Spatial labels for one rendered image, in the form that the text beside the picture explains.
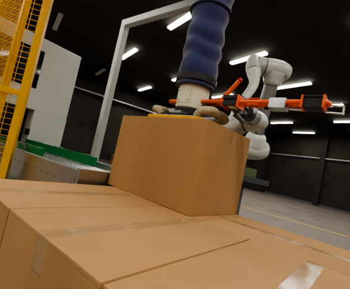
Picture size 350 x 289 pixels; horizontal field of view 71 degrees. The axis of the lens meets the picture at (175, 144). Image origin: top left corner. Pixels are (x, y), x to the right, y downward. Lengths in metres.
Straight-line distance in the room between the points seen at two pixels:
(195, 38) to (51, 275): 1.20
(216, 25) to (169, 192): 0.89
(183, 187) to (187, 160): 0.12
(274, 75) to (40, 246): 1.72
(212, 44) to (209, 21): 0.12
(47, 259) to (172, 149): 0.71
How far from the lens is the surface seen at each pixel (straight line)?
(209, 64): 1.36
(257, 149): 1.99
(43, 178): 1.69
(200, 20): 1.46
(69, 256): 0.51
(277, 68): 1.94
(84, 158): 2.41
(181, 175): 1.06
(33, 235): 0.63
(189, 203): 1.02
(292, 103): 1.12
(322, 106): 1.08
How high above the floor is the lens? 0.74
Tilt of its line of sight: 4 degrees up
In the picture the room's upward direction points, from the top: 12 degrees clockwise
